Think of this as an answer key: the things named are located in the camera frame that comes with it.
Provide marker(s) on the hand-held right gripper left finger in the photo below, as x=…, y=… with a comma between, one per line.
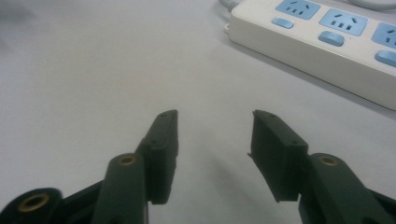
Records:
x=155, y=161

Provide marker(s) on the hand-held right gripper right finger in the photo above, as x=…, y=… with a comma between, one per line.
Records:
x=280, y=155

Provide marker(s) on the white power strip blue sockets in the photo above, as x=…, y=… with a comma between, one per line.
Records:
x=320, y=46

